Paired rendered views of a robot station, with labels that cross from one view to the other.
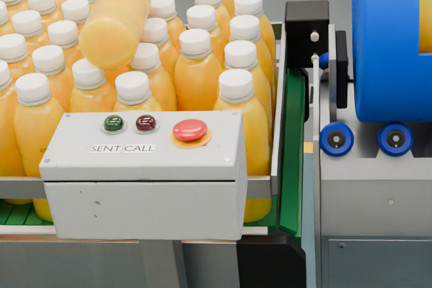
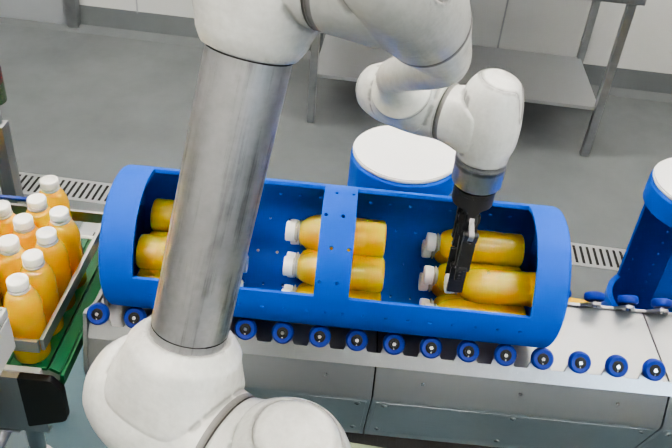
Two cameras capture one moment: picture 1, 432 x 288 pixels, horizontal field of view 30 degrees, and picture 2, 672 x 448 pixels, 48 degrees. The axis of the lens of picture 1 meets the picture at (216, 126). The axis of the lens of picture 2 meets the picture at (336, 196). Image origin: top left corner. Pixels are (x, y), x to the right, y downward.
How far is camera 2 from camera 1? 0.73 m
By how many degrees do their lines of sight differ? 7
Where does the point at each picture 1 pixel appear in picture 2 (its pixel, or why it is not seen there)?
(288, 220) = (57, 364)
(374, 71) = (107, 283)
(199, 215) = not seen: outside the picture
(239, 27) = (40, 237)
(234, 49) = (27, 256)
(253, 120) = (26, 306)
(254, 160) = (29, 329)
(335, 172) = (97, 334)
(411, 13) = (127, 253)
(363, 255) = not seen: hidden behind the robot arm
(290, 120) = (93, 286)
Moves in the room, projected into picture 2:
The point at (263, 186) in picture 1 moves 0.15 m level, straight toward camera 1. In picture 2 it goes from (33, 345) to (8, 409)
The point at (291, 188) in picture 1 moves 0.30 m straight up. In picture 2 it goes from (70, 339) to (49, 224)
